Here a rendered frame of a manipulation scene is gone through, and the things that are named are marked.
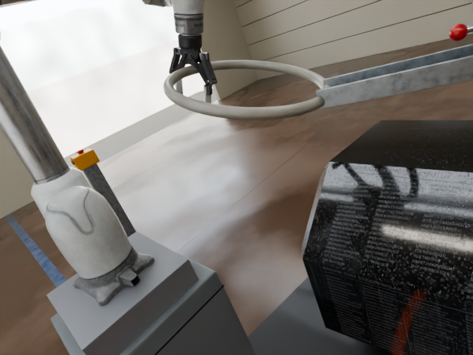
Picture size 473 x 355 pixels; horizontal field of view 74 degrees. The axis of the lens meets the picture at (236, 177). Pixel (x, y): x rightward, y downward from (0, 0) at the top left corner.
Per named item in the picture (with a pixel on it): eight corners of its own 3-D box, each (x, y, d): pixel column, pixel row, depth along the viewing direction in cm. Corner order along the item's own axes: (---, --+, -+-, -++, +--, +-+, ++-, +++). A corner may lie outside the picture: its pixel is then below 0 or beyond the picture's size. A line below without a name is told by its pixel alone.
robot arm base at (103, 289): (110, 313, 78) (99, 297, 75) (72, 286, 92) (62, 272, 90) (165, 263, 89) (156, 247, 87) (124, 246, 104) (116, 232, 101)
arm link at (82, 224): (84, 289, 79) (34, 220, 70) (70, 261, 94) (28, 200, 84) (141, 252, 87) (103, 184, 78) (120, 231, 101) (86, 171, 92)
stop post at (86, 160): (167, 274, 236) (93, 143, 194) (179, 284, 220) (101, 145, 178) (143, 291, 227) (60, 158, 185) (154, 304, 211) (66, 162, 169)
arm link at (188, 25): (188, 15, 91) (189, 38, 94) (209, 13, 97) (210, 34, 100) (167, 13, 95) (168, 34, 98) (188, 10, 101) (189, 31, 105)
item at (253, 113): (341, 78, 106) (343, 69, 104) (312, 137, 68) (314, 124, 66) (210, 61, 121) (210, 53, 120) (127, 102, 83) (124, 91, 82)
